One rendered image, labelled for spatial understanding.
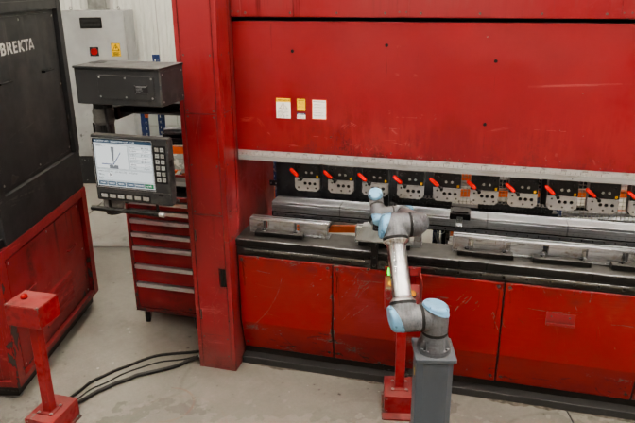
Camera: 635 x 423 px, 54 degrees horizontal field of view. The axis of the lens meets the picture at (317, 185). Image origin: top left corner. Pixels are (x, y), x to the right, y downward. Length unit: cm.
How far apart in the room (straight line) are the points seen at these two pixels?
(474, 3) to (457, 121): 61
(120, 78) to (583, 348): 284
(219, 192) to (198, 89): 59
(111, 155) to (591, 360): 281
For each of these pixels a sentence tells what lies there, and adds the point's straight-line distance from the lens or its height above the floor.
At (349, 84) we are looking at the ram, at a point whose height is 181.
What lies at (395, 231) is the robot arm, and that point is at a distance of 280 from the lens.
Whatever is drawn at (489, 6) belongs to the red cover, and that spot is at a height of 222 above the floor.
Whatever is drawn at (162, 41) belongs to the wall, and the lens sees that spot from 780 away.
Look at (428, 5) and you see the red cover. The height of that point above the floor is 222.
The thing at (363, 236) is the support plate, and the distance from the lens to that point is 343.
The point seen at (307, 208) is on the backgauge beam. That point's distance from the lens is 397.
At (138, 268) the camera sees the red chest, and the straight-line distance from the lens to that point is 449.
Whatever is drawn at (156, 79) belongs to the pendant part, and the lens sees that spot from 317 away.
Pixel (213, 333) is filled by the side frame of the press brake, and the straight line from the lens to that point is 402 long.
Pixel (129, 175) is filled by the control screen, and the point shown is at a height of 139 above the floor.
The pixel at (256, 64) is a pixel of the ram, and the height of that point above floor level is 190.
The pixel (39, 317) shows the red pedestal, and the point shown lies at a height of 75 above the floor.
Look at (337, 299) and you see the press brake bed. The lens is 374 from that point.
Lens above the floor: 234
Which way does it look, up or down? 18 degrees down
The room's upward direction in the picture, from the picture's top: 1 degrees counter-clockwise
